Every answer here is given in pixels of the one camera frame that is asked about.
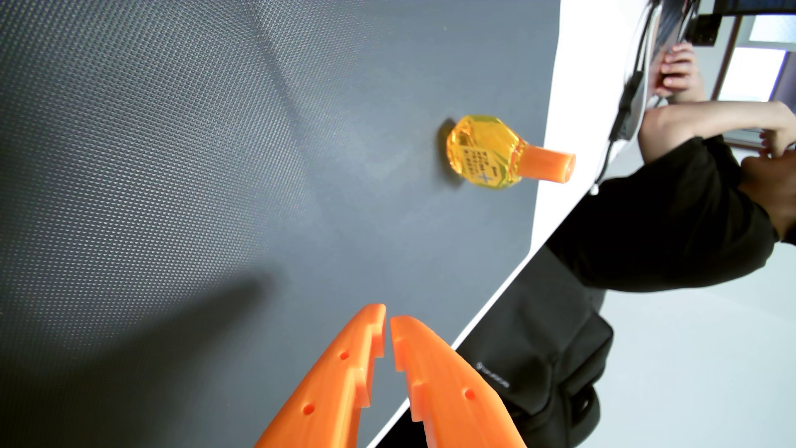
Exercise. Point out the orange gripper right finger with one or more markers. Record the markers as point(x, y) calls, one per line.
point(451, 398)

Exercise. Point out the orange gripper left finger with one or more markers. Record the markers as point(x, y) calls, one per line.
point(329, 392)

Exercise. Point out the yellow eyedrops bottle orange cap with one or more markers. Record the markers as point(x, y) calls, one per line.
point(488, 152)

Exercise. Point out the person's hand with curled fingers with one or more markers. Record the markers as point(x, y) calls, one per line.
point(678, 73)

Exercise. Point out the person's hand bent at wrist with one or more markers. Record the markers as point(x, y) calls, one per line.
point(780, 127)

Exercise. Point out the black fabric bag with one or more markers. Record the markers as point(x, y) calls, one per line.
point(535, 348)

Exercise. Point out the grey textured mat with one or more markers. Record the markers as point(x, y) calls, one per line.
point(217, 155)

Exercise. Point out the person in black top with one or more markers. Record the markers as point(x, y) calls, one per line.
point(671, 230)

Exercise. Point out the black device on stand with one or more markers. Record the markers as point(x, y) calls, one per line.
point(703, 28)

